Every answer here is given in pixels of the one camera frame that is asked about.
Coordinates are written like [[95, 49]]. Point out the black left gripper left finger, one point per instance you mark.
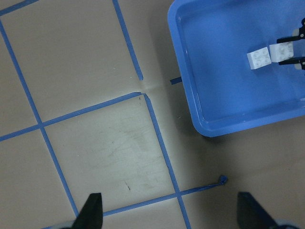
[[91, 214]]

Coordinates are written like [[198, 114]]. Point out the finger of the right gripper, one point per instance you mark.
[[298, 62], [299, 35]]

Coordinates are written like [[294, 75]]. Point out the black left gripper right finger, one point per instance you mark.
[[251, 215]]

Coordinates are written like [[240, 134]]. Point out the white block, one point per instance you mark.
[[281, 51], [259, 58]]

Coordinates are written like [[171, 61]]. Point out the blue plastic tray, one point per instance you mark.
[[212, 38]]

